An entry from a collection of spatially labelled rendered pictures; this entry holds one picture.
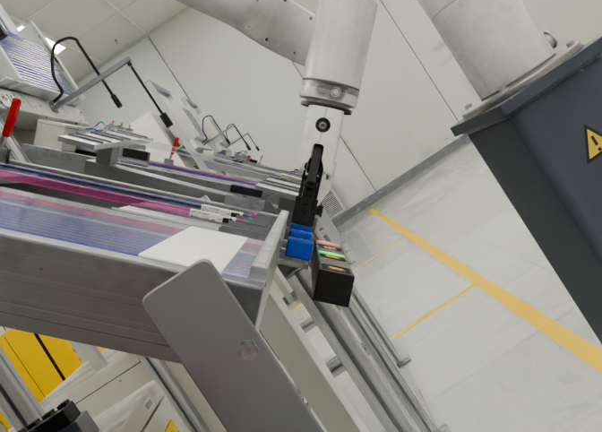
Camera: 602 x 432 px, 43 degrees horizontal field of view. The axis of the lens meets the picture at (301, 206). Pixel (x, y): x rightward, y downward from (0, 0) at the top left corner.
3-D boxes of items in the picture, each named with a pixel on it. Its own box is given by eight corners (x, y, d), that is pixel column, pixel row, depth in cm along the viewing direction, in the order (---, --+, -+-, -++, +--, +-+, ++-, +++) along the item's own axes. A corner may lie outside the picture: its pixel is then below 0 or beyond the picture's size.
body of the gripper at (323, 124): (356, 102, 104) (339, 182, 105) (351, 108, 114) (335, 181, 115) (302, 90, 104) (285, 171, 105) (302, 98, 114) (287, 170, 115)
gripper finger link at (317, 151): (318, 170, 102) (312, 195, 107) (325, 129, 107) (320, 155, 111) (309, 168, 102) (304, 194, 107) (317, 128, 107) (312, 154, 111)
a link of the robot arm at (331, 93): (361, 88, 104) (356, 109, 105) (357, 94, 113) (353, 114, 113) (302, 75, 104) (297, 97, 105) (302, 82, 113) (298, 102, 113)
